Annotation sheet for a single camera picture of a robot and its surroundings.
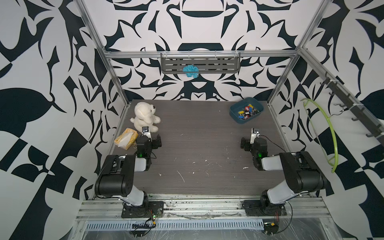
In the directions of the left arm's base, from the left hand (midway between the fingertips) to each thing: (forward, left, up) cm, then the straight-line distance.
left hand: (149, 133), depth 94 cm
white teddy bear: (+5, +1, +10) cm, 11 cm away
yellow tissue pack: (-2, +14, -2) cm, 15 cm away
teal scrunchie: (+27, -27, +26) cm, 46 cm away
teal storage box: (+23, -67, -6) cm, 71 cm away
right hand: (-3, -64, -2) cm, 64 cm away
